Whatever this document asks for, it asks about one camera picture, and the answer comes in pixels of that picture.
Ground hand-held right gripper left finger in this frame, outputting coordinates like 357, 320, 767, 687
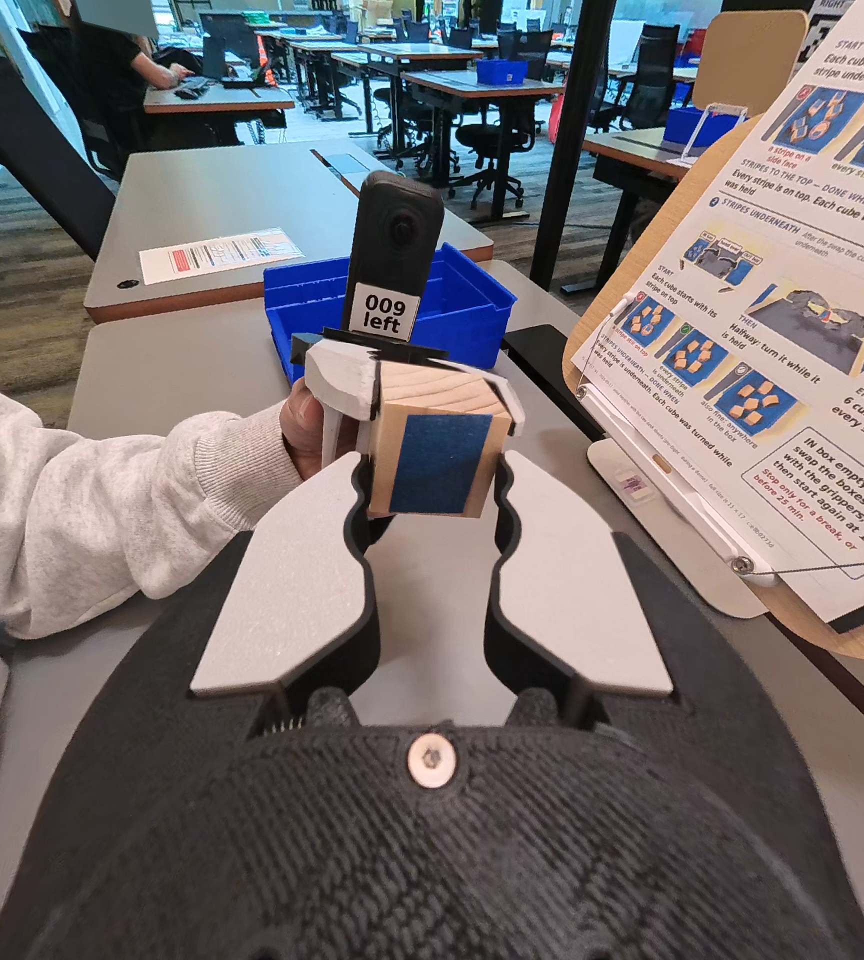
188, 450, 382, 723

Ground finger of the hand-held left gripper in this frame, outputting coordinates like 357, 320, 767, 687
303, 345, 384, 472
447, 361, 528, 438

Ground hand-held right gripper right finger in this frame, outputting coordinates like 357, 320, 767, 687
484, 450, 677, 727

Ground printed instruction page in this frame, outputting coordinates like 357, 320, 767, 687
573, 0, 864, 625

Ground black pole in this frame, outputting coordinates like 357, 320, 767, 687
528, 0, 619, 295

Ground person's left forearm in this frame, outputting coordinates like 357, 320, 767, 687
0, 367, 306, 642

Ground wooden document stand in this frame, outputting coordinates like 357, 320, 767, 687
561, 9, 864, 665

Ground person's left hand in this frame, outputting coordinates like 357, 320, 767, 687
279, 378, 328, 481

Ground laminated instruction sheet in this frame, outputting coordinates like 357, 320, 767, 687
138, 227, 307, 288

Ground grey desk brown edge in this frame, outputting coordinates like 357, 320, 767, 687
83, 138, 495, 325
143, 78, 294, 147
402, 69, 564, 219

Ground black flat panel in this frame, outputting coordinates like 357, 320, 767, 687
501, 324, 607, 440

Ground blue-striped wooden cube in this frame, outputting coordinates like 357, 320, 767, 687
366, 358, 516, 520

